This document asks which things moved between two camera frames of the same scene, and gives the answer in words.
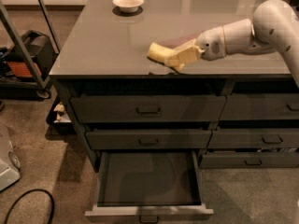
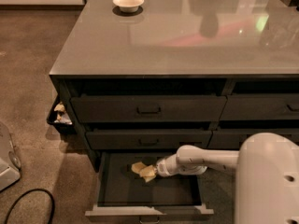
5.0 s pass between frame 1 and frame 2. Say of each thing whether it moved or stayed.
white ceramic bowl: stayed
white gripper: moved
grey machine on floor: stayed
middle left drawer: stayed
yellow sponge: moved
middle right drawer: stayed
